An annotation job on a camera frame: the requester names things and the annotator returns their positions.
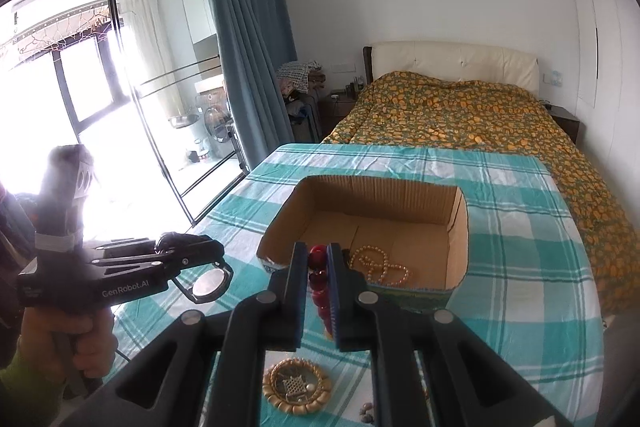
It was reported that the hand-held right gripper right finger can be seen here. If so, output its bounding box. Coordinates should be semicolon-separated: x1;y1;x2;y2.
327;243;577;427

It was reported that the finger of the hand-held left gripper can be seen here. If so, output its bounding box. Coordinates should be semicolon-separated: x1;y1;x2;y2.
92;231;193;259
90;239;226;282

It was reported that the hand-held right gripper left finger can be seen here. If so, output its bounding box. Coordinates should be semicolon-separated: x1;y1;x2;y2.
61;241;309;427

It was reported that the red bead bracelet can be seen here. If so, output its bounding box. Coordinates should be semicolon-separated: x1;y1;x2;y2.
307;244;334;341

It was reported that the pearl necklace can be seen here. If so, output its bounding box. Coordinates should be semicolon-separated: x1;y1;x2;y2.
348;246;412;287

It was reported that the cardboard box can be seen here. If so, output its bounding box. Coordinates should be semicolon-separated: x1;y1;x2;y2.
256;175;470;314

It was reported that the round gold brooch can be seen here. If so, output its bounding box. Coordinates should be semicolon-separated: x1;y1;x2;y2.
262;358;333;416

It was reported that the person's left forearm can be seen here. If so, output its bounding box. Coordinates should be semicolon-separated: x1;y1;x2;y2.
0;337;68;427

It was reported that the person's left hand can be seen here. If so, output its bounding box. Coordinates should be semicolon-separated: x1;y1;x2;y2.
19;304;118;380

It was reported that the washing machine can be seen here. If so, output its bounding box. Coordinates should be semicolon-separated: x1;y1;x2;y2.
195;87;237;158

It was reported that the dark wooden nightstand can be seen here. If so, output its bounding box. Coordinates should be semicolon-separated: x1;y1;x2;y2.
545;104;581;144
320;92;359;138

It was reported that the teal checked tablecloth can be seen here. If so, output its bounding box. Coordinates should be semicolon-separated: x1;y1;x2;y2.
107;142;596;427

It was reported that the white sheer curtain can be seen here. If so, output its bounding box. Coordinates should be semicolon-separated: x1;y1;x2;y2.
122;0;173;108

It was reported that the pile of clothes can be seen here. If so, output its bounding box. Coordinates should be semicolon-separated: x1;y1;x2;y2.
275;59;327;100

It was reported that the blue curtain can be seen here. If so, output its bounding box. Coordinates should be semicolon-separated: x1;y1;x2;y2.
196;0;301;172

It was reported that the bed with orange bedspread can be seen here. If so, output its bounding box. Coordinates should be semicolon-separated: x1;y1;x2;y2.
320;71;640;315

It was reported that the white balcony cabinet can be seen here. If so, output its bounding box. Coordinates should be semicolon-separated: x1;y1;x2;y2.
180;0;221;50

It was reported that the ceiling clothes drying rack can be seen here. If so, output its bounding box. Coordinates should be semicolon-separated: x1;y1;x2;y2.
0;4;112;58

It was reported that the cream padded headboard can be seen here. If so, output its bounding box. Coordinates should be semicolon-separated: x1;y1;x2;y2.
372;39;541;95

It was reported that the white wardrobe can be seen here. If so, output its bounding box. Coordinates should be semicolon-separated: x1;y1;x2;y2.
560;0;640;228

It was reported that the black sliding door frame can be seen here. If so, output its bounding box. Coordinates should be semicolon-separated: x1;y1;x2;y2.
0;0;251;228

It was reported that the dark wooden bed frame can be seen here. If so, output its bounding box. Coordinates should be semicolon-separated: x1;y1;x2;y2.
362;46;377;86

